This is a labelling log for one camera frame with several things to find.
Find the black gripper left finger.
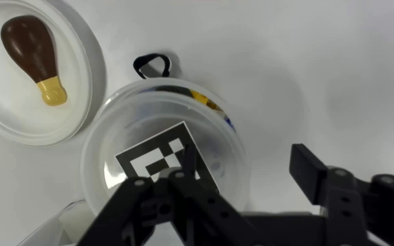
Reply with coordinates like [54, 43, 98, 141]
[75, 145, 253, 246]

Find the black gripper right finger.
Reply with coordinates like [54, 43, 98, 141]
[288, 143, 394, 246]

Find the white lid with marker tag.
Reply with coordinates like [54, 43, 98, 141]
[79, 91, 251, 220]

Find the clear square container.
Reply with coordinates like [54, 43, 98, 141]
[16, 197, 93, 246]

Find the clear round container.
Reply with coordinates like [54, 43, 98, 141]
[99, 77, 253, 216]

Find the black binder clip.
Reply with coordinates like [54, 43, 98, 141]
[132, 54, 172, 81]

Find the white round plate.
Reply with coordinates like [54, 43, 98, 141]
[0, 0, 108, 148]

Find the brown toy chicken drumstick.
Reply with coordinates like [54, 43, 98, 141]
[0, 15, 68, 108]

